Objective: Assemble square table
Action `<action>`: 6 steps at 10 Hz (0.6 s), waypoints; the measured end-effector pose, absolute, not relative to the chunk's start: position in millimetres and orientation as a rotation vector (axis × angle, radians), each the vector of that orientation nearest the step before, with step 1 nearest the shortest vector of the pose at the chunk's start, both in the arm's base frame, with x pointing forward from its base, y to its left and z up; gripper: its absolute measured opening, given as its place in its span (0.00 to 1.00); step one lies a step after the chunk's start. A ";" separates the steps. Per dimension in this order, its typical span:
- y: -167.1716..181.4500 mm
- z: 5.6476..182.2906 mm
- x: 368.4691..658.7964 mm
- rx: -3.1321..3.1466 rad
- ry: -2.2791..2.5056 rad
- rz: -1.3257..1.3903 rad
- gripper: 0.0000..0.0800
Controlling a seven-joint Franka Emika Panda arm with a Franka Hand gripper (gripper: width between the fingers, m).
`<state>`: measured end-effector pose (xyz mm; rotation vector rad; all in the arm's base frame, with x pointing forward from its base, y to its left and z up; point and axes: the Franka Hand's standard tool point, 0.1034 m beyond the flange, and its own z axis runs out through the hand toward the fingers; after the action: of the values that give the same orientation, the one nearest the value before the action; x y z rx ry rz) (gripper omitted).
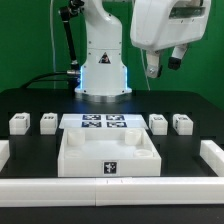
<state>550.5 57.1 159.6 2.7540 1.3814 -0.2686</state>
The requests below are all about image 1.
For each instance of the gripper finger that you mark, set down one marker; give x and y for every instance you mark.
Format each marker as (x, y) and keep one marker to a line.
(178, 54)
(154, 66)

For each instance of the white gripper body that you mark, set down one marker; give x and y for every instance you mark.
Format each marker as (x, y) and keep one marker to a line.
(161, 24)

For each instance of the white square tabletop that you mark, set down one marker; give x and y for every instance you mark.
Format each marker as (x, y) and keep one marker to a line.
(107, 152)

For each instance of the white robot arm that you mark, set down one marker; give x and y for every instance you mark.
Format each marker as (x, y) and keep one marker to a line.
(103, 75)

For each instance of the white right fence piece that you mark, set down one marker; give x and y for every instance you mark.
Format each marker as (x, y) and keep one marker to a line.
(213, 155)

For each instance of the white fence piece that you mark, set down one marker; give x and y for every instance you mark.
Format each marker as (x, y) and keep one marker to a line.
(213, 155)
(4, 153)

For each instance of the white front fence bar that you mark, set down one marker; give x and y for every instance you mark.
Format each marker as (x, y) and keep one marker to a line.
(111, 191)

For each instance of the white left fence piece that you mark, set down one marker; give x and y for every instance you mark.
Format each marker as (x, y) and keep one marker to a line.
(4, 153)

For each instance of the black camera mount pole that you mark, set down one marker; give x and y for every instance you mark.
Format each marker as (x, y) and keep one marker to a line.
(66, 13)

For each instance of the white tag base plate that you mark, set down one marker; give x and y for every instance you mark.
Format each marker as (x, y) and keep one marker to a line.
(102, 121)

